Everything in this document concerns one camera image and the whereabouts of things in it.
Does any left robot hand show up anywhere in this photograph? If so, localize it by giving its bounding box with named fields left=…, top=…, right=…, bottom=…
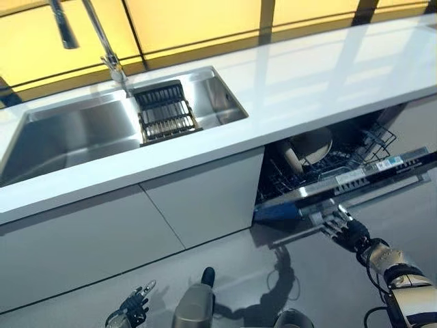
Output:
left=117, top=279, right=158, bottom=326

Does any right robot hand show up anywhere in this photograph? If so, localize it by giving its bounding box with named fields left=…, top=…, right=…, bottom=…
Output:
left=319, top=204, right=371, bottom=254

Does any beige round plate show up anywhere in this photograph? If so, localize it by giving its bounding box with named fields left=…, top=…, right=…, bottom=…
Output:
left=276, top=141, right=305, bottom=175
left=293, top=128, right=334, bottom=165

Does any white cabinet door beside dishwasher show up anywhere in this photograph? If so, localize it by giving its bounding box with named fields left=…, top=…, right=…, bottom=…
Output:
left=385, top=98, right=437, bottom=151

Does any wide white cabinet door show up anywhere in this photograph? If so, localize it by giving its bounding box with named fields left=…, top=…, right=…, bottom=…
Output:
left=0, top=184, right=187, bottom=314

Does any right robot leg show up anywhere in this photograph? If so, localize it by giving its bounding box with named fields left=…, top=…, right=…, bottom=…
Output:
left=272, top=308, right=315, bottom=328

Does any narrow white cabinet door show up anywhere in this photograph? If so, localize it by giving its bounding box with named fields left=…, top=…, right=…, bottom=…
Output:
left=139, top=146, right=266, bottom=250

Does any stainless steel kitchen sink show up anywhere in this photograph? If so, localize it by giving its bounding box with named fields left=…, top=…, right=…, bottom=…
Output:
left=0, top=66, right=249, bottom=189

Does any black dish drying rack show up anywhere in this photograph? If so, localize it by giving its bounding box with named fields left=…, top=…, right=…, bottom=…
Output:
left=132, top=79, right=204, bottom=146

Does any chrome gooseneck kitchen faucet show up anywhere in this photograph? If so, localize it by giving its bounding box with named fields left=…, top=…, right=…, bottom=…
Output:
left=49, top=0, right=129, bottom=86

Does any dishwasher wire rack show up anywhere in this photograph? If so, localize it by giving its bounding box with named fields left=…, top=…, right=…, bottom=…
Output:
left=259, top=122, right=397, bottom=202

